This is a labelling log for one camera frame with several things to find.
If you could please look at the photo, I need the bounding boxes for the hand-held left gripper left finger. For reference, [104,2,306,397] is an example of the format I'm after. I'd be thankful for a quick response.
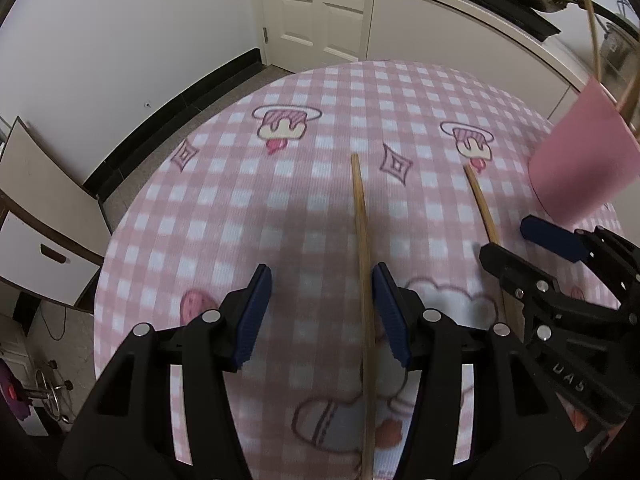
[57,263,273,480]

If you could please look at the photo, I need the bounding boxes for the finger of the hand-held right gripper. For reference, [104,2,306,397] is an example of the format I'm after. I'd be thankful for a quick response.
[520,214,640,321]
[479,244,631,426]

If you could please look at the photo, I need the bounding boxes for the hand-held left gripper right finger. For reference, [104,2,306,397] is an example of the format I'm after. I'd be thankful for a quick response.
[371,262,591,480]

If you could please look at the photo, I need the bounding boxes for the bamboo chopstick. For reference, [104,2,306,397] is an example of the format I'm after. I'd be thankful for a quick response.
[617,77,640,111]
[350,153,377,480]
[463,165,523,343]

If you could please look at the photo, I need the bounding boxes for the pink paper cup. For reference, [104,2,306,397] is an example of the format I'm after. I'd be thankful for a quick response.
[529,77,640,226]

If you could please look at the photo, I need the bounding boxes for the chopsticks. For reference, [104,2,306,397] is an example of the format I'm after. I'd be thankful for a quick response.
[571,0,604,89]

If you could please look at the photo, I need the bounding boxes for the pink checkered tablecloth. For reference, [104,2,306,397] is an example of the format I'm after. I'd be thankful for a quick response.
[92,59,628,480]

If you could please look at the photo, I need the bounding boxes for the steel pot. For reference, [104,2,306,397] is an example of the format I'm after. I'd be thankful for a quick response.
[600,0,640,71]

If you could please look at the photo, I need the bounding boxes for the chrome stool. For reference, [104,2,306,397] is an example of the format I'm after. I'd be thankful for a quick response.
[32,357,76,426]

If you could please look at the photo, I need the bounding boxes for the black stove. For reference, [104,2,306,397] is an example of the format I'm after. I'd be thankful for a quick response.
[416,0,562,41]

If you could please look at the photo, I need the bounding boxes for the white drawer cabinet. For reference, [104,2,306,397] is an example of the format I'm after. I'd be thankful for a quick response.
[0,115,113,311]

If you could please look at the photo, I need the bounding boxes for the purple object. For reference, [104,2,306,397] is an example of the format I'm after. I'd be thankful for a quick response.
[0,360,33,421]

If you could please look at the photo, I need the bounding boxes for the white door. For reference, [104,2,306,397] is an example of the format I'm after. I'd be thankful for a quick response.
[257,0,381,73]

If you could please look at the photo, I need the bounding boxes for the black cable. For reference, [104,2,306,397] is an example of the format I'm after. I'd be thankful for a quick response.
[42,305,68,341]

